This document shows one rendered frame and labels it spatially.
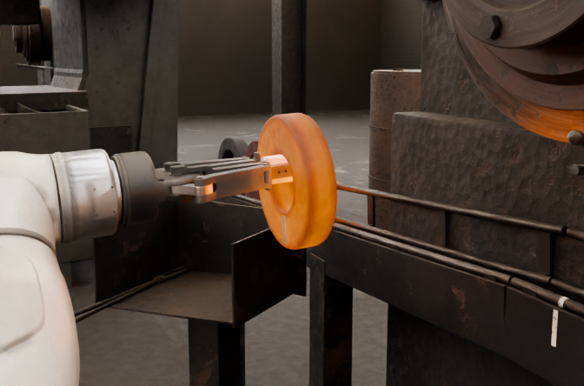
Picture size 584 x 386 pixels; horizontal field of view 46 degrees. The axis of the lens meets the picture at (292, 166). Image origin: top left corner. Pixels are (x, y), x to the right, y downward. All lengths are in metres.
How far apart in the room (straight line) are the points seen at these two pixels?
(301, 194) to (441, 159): 0.39
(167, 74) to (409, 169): 2.51
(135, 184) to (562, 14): 0.42
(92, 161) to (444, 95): 0.65
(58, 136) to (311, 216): 2.25
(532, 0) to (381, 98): 3.00
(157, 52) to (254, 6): 7.92
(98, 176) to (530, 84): 0.45
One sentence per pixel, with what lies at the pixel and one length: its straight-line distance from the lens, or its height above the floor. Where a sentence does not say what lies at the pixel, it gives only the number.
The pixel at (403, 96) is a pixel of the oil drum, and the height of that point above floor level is 0.75.
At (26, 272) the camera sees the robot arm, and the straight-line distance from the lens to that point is 0.59.
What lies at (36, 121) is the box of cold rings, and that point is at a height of 0.71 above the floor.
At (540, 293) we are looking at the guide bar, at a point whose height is 0.71.
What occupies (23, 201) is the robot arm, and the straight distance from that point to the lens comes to 0.66.
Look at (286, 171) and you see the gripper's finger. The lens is 0.76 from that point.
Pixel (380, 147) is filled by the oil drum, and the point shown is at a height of 0.48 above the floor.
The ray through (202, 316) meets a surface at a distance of 1.00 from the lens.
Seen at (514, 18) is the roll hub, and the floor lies 1.00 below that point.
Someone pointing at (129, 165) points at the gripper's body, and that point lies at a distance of 0.70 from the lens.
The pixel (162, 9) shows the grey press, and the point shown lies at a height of 1.18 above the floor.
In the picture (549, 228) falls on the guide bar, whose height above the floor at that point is 0.76.
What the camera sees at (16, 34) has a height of 1.11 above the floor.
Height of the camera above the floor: 0.97
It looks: 9 degrees down
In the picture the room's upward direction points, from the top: straight up
